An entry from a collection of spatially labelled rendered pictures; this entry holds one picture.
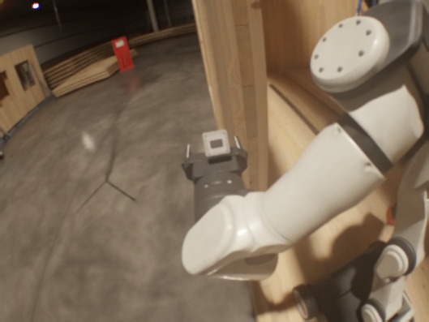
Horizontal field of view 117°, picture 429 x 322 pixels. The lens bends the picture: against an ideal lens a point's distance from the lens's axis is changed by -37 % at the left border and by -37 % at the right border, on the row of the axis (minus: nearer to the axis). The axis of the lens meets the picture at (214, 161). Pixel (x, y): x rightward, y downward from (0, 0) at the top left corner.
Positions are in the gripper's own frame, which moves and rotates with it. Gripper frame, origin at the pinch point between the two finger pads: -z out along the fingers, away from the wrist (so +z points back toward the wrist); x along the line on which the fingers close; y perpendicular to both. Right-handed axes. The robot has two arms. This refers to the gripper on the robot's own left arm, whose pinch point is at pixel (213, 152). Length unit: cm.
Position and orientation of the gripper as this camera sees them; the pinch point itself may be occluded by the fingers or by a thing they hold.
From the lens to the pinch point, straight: 44.0
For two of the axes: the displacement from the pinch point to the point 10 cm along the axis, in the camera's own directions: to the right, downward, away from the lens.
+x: 9.8, -1.8, -0.2
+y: -1.5, -7.6, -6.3
